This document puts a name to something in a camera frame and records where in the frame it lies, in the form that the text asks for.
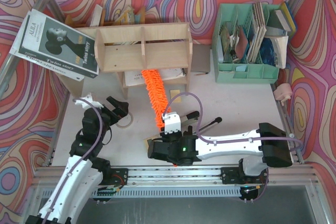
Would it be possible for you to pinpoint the large black-cover book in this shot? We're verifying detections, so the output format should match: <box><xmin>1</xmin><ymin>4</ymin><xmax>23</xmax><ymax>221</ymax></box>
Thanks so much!
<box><xmin>10</xmin><ymin>9</ymin><xmax>99</xmax><ymax>81</ymax></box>

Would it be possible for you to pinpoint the clear tape ring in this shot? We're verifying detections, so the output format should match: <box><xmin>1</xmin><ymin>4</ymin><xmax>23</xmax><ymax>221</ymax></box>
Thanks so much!
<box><xmin>117</xmin><ymin>113</ymin><xmax>134</xmax><ymax>129</ymax></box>

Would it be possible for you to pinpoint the yellow sticky note pad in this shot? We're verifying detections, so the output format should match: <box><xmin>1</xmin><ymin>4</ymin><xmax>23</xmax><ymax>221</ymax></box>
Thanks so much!
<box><xmin>170</xmin><ymin>89</ymin><xmax>182</xmax><ymax>103</ymax></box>

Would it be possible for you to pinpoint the aluminium front rail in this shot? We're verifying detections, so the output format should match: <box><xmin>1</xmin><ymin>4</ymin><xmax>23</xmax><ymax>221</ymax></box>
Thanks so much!
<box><xmin>32</xmin><ymin>163</ymin><xmax>319</xmax><ymax>187</ymax></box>

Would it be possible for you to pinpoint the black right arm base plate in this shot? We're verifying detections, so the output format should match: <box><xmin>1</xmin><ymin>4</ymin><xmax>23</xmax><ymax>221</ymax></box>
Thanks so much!
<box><xmin>219</xmin><ymin>167</ymin><xmax>269</xmax><ymax>204</ymax></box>

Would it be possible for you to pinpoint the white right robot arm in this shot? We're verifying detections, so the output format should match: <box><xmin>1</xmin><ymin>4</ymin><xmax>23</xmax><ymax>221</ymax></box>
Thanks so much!
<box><xmin>148</xmin><ymin>123</ymin><xmax>292</xmax><ymax>176</ymax></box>

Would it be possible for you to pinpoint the red brown booklet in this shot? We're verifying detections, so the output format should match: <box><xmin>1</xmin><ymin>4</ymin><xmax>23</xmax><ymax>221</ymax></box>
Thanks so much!
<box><xmin>235</xmin><ymin>26</ymin><xmax>248</xmax><ymax>60</ymax></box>

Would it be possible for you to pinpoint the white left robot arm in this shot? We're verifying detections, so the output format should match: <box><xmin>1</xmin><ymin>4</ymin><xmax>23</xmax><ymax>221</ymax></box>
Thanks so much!
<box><xmin>26</xmin><ymin>94</ymin><xmax>129</xmax><ymax>223</ymax></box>

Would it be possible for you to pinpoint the grey and black stapler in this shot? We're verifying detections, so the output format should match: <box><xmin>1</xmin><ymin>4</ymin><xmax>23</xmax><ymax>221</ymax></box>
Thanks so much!
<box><xmin>180</xmin><ymin>111</ymin><xmax>200</xmax><ymax>127</ymax></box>

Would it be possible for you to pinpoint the blue and yellow book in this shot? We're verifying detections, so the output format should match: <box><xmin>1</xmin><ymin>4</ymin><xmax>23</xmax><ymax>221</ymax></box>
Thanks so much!
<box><xmin>267</xmin><ymin>2</ymin><xmax>297</xmax><ymax>36</ymax></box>

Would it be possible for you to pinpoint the orange microfiber duster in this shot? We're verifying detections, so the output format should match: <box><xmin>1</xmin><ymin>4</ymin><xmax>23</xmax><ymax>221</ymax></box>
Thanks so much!
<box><xmin>141</xmin><ymin>69</ymin><xmax>171</xmax><ymax>130</ymax></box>

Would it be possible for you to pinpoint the grey notebook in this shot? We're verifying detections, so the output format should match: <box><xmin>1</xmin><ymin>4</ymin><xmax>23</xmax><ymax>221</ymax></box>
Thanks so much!
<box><xmin>191</xmin><ymin>44</ymin><xmax>211</xmax><ymax>72</ymax></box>

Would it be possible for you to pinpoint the wooden bookshelf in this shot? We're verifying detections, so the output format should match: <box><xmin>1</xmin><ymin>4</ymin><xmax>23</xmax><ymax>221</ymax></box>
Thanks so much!
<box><xmin>94</xmin><ymin>23</ymin><xmax>194</xmax><ymax>100</ymax></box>

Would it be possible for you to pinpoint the green desk organizer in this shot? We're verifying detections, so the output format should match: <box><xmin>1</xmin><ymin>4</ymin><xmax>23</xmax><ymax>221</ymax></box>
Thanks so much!
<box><xmin>212</xmin><ymin>2</ymin><xmax>279</xmax><ymax>84</ymax></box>

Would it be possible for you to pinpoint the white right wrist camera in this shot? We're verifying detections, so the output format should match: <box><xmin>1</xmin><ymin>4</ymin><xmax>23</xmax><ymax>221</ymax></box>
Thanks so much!
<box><xmin>162</xmin><ymin>112</ymin><xmax>181</xmax><ymax>134</ymax></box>

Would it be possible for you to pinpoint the gold scientific calculator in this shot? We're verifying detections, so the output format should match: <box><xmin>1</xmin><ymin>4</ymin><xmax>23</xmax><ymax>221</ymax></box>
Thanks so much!
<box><xmin>144</xmin><ymin>135</ymin><xmax>161</xmax><ymax>146</ymax></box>

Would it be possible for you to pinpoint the black plastic clip piece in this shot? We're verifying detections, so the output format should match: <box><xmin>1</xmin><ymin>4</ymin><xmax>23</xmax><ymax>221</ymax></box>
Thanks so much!
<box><xmin>184</xmin><ymin>125</ymin><xmax>193</xmax><ymax>135</ymax></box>

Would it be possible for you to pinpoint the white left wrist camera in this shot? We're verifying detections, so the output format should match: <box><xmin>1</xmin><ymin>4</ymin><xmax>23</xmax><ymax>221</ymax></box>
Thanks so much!
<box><xmin>72</xmin><ymin>92</ymin><xmax>103</xmax><ymax>110</ymax></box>

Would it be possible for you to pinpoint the pink plastic piggy toy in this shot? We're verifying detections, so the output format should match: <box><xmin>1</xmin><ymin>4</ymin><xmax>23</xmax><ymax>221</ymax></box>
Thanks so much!
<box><xmin>274</xmin><ymin>83</ymin><xmax>292</xmax><ymax>105</ymax></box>

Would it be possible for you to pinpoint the black stapler remover tool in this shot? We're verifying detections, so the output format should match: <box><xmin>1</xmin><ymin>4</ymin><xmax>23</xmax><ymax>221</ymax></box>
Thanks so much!
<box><xmin>199</xmin><ymin>117</ymin><xmax>222</xmax><ymax>132</ymax></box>

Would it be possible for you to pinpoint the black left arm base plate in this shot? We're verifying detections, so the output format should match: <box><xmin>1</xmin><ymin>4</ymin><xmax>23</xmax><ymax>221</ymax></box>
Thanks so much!
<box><xmin>91</xmin><ymin>168</ymin><xmax>129</xmax><ymax>204</ymax></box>

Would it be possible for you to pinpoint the wooden book stand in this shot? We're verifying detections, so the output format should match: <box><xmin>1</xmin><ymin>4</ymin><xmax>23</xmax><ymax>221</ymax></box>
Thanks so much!
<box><xmin>56</xmin><ymin>5</ymin><xmax>146</xmax><ymax>101</ymax></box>

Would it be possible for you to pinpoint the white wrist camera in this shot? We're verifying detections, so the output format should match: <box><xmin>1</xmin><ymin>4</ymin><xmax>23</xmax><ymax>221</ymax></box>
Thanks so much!
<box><xmin>72</xmin><ymin>92</ymin><xmax>103</xmax><ymax>110</ymax></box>
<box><xmin>162</xmin><ymin>112</ymin><xmax>181</xmax><ymax>134</ymax></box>

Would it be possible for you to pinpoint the white paper booklet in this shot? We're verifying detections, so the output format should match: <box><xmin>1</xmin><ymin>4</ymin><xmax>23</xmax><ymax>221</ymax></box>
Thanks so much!
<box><xmin>124</xmin><ymin>68</ymin><xmax>186</xmax><ymax>87</ymax></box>

